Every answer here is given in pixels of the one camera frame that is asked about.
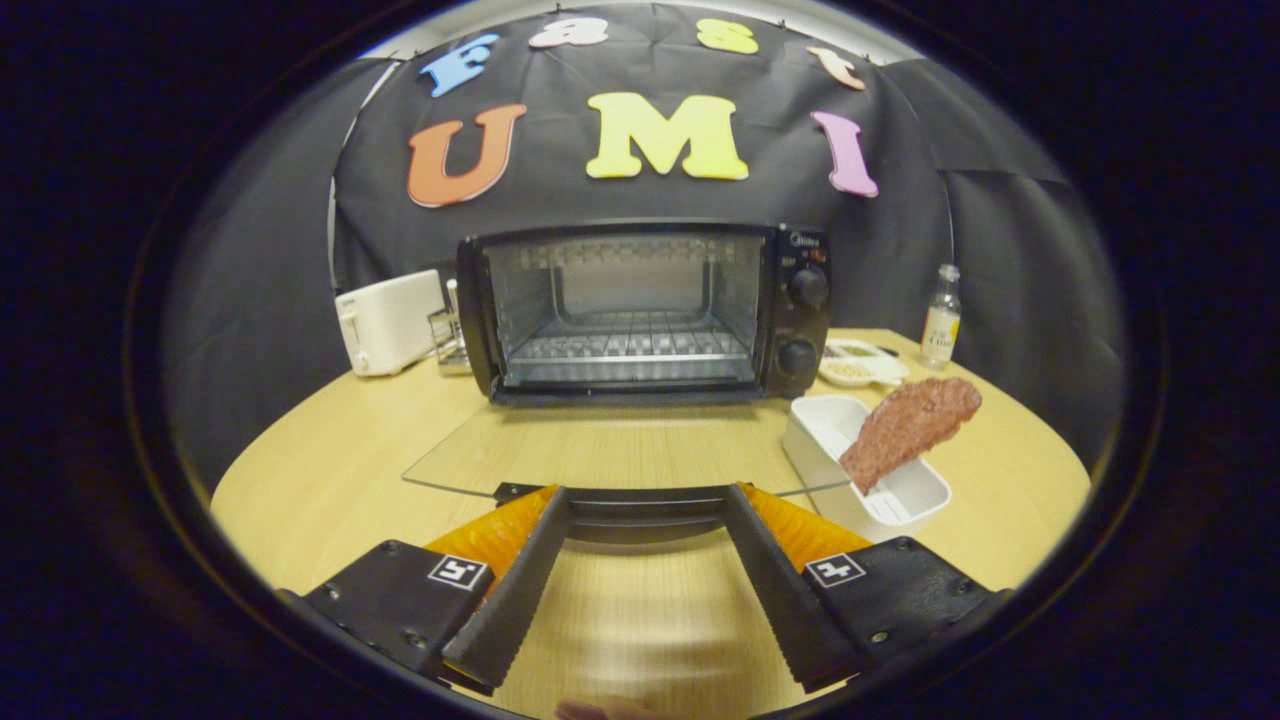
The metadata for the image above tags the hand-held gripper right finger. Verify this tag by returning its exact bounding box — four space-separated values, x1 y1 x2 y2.
722 482 1011 693

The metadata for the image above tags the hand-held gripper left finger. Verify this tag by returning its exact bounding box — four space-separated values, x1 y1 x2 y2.
280 485 573 696

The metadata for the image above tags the red meat slice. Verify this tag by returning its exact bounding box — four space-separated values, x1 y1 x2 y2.
838 376 984 496

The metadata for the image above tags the black toaster oven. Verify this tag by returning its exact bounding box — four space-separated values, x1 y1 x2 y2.
402 220 851 546

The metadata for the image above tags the white bread toaster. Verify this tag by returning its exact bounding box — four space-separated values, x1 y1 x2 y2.
335 268 448 378

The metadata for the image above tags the white rectangular tray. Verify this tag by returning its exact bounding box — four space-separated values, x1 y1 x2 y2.
782 394 953 544

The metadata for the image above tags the white divided dish with beans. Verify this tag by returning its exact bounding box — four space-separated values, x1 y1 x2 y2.
818 338 911 389

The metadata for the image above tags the clear glass bottle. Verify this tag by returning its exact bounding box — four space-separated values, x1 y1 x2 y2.
920 264 963 371

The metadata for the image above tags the small metal wire rack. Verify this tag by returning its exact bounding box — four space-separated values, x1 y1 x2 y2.
428 280 473 377

